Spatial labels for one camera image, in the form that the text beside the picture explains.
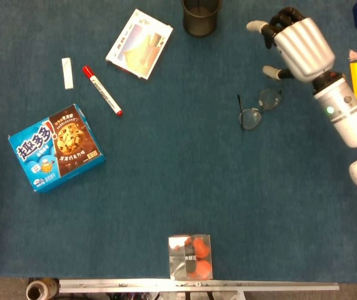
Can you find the black mesh pen holder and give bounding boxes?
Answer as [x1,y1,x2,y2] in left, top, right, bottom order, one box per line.
[181,0,223,38]

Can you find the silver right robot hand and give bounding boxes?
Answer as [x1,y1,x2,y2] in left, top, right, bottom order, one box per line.
[246,6,336,84]

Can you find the blue chocolate cookie box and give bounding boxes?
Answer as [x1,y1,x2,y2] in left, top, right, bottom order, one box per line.
[8,103,106,194]

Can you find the long silver metal bar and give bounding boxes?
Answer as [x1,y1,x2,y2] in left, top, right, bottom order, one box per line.
[58,279,340,294]

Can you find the thin-framed eyeglasses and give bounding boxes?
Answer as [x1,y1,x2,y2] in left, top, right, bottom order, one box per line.
[236,88,284,131]

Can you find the brown tape roll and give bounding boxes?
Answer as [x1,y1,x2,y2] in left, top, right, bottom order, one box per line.
[26,277,59,300]

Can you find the white palace picture card box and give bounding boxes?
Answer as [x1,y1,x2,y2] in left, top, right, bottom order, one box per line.
[105,8,174,81]

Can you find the red capped whiteboard marker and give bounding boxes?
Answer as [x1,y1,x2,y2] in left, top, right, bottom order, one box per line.
[82,64,124,118]

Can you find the clear box with red parts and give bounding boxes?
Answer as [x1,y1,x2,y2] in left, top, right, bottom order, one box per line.
[168,234,213,281]

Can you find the blue felt table cloth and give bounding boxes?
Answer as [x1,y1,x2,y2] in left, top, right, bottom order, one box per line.
[0,0,357,284]

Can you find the small white eraser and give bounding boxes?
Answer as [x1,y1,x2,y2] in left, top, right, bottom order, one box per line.
[61,57,74,91]

